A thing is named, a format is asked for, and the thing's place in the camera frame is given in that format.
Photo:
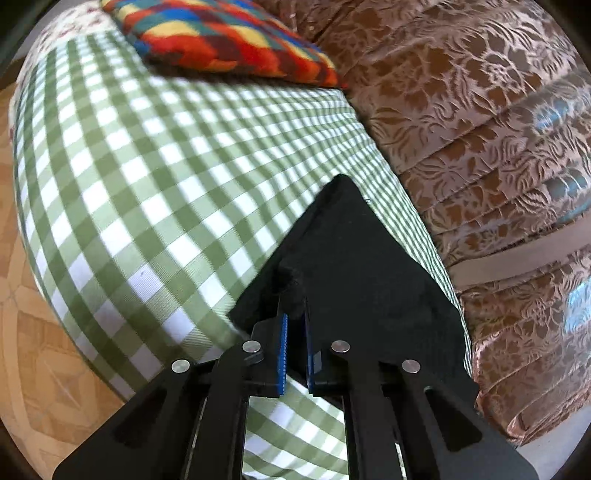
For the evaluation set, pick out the black pants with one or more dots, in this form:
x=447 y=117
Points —
x=341 y=268

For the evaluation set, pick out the brown floral curtain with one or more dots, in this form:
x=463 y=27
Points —
x=483 y=110

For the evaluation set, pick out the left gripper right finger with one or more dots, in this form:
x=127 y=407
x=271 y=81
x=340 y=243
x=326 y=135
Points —
x=335 y=364

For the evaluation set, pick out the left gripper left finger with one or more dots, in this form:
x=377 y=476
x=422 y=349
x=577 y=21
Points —
x=258 y=366

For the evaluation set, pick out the green checkered bed sheet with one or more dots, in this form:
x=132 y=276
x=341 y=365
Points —
x=148 y=201

